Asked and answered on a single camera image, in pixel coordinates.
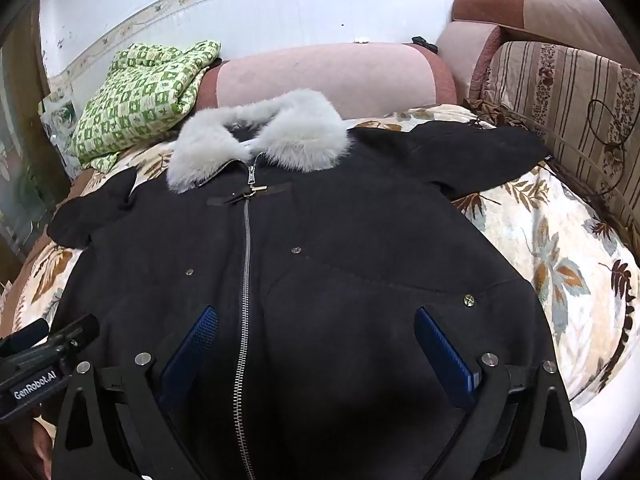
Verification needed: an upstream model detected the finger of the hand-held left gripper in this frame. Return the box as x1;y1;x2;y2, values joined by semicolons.
44;314;101;361
0;317;51;357

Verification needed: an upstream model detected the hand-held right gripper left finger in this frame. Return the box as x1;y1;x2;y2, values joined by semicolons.
52;305;221;480

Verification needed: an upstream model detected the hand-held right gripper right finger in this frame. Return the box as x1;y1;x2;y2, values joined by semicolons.
414;306;586;480

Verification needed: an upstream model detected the black coat with fur collar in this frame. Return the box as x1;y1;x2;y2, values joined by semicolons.
47;87;576;480

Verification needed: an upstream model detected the person's left forearm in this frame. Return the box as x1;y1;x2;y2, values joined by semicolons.
17;416;55;480

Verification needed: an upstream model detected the leaf print blanket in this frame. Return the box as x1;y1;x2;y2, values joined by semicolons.
0;105;640;411

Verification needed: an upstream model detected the clear plastic bag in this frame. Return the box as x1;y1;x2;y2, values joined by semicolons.
39;87;81;181

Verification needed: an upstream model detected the green checked blanket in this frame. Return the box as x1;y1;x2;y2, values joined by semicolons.
70;40;223;173

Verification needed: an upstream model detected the striped floral sofa cushion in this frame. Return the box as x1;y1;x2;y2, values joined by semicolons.
480;40;640;246

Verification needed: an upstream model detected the pink cushion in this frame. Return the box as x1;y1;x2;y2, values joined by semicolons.
435;20;503;103

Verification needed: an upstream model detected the pink sofa armrest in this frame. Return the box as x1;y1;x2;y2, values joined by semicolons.
200;42;458;121

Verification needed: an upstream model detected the brown and beige sofa back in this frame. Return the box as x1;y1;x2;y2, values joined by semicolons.
452;0;626;58

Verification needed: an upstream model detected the black cable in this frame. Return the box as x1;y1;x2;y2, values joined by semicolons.
545;97;628;196

